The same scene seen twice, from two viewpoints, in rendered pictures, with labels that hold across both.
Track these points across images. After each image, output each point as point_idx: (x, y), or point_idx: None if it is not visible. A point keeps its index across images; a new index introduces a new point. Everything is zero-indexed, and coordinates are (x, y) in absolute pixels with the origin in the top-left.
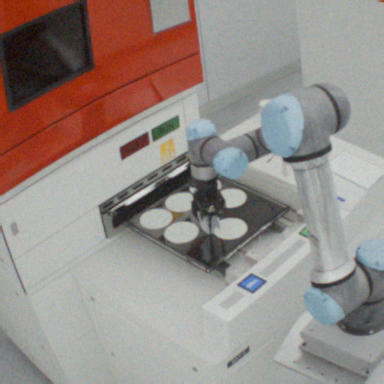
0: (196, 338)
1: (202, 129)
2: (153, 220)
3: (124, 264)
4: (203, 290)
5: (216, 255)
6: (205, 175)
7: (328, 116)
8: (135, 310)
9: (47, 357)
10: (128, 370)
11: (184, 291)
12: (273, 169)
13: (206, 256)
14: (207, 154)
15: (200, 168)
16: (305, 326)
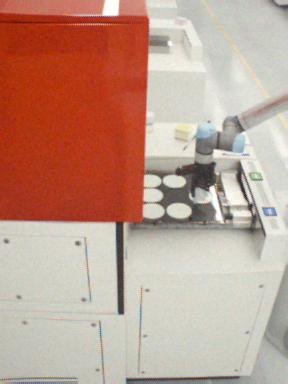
0: (255, 263)
1: (213, 128)
2: (152, 212)
3: (154, 251)
4: (219, 239)
5: (216, 212)
6: (211, 159)
7: None
8: (204, 271)
9: (97, 379)
10: (161, 341)
11: (211, 245)
12: (188, 153)
13: (212, 215)
14: (225, 142)
15: (210, 155)
16: None
